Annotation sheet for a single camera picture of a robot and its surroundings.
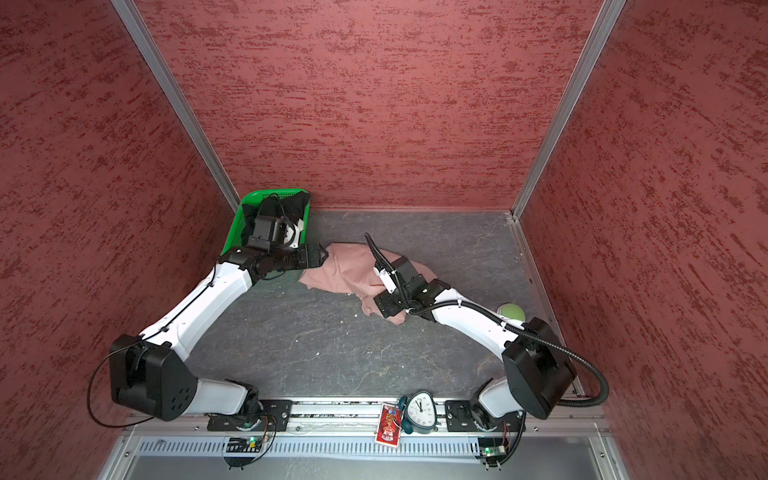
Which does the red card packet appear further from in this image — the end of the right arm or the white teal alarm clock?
the end of the right arm

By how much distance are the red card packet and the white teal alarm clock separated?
0.6 inches

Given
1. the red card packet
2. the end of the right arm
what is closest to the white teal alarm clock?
the red card packet

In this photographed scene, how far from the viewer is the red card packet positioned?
0.71 metres

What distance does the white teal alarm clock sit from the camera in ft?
2.33
